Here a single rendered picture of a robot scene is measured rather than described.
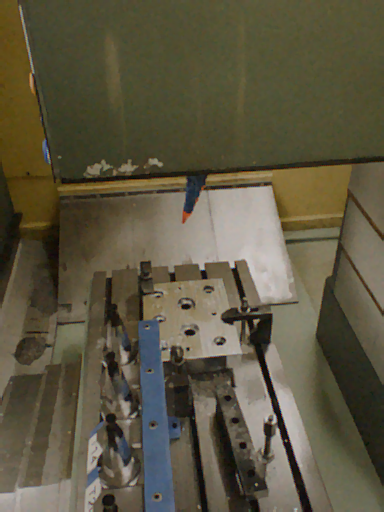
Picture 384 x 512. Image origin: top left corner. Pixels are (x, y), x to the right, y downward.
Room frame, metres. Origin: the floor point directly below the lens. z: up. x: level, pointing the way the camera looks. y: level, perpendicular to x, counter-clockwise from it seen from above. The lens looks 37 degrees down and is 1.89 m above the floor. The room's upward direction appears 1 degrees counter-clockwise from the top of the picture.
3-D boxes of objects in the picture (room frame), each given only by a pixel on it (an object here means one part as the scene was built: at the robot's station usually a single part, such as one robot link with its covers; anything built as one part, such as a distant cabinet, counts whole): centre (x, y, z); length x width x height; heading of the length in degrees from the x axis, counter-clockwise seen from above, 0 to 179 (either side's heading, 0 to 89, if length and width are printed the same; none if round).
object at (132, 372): (0.58, 0.12, 1.21); 0.07 x 0.05 x 0.01; 95
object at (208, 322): (0.97, 0.01, 0.97); 0.29 x 0.23 x 0.05; 5
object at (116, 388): (0.53, 0.12, 1.26); 0.04 x 0.04 x 0.07
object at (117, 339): (0.64, 0.13, 1.26); 0.04 x 0.04 x 0.07
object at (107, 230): (1.55, 0.05, 0.75); 0.89 x 0.67 x 0.26; 95
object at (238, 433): (0.64, -0.10, 0.93); 0.26 x 0.05 x 0.06; 10
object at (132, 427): (0.47, 0.11, 1.21); 0.07 x 0.05 x 0.01; 95
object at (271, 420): (0.63, -0.16, 0.96); 0.03 x 0.03 x 0.13
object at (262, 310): (0.97, -0.15, 0.97); 0.13 x 0.03 x 0.15; 95
